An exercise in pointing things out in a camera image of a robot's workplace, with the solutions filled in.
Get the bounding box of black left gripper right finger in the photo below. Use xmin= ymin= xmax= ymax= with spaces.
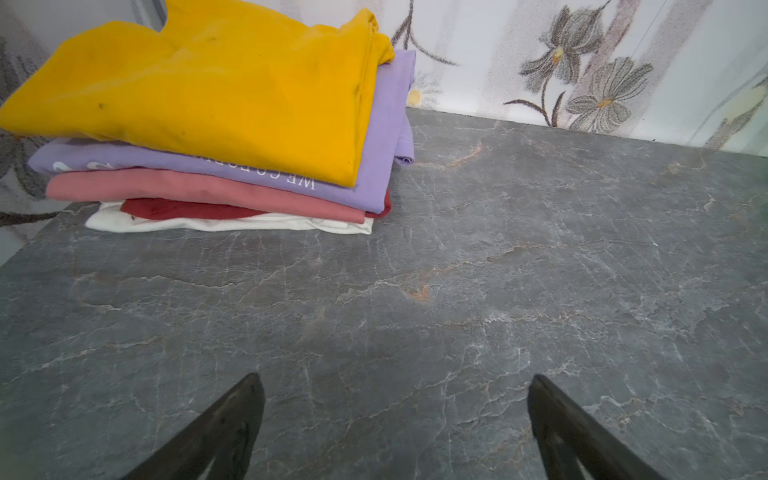
xmin=527 ymin=374 xmax=663 ymax=480

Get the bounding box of folded white t shirt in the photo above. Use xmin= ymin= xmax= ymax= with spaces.
xmin=85 ymin=202 xmax=374 ymax=235

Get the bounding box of folded pink t shirt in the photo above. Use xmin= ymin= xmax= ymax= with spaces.
xmin=46 ymin=168 xmax=366 ymax=224

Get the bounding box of folded red t shirt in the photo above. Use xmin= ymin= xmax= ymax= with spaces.
xmin=120 ymin=191 xmax=392 ymax=224

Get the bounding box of folded purple t shirt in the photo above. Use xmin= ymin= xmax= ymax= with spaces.
xmin=28 ymin=50 xmax=416 ymax=214

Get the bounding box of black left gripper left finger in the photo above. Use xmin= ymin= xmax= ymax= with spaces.
xmin=125 ymin=373 xmax=266 ymax=479

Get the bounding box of yellow t shirt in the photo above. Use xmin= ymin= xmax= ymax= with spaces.
xmin=1 ymin=1 xmax=395 ymax=187

